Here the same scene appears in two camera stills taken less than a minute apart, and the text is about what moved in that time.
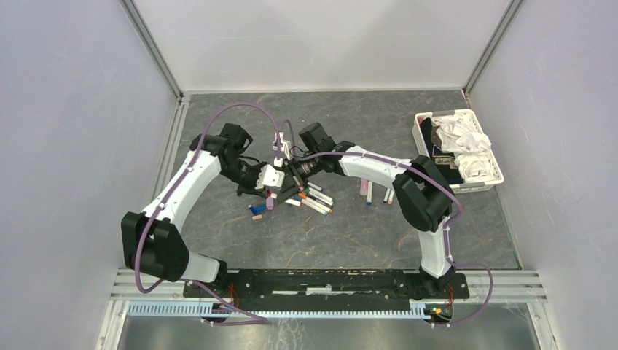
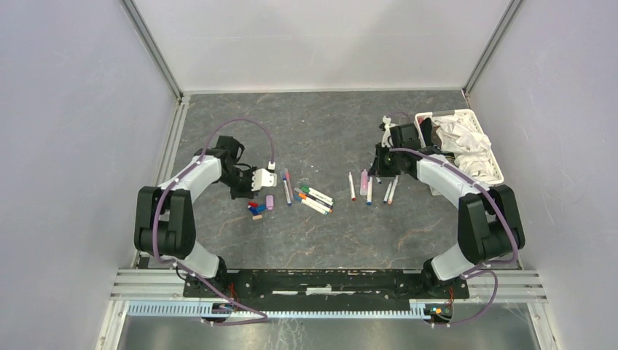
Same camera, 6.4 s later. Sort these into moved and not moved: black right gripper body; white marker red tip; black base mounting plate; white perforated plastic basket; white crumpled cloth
Moved: black right gripper body; white marker red tip
Not moved: white perforated plastic basket; black base mounting plate; white crumpled cloth
